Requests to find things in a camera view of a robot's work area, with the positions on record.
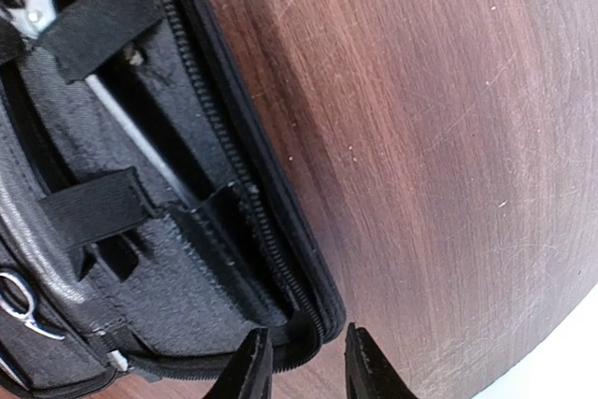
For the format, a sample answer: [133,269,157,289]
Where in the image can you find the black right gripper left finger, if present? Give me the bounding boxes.
[205,328,273,399]

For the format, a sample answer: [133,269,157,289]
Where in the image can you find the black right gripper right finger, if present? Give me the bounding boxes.
[345,322,416,399]

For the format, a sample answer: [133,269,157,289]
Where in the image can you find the black zippered tool case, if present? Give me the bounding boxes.
[1,0,346,398]

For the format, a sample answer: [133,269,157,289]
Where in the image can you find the silver hair cutting scissors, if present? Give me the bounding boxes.
[1,268,65,341]

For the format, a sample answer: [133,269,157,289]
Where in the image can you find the black hair clip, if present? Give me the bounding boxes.
[84,43,215,209]

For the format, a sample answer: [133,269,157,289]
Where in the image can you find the silver thinning scissors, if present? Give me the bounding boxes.
[2,0,58,40]

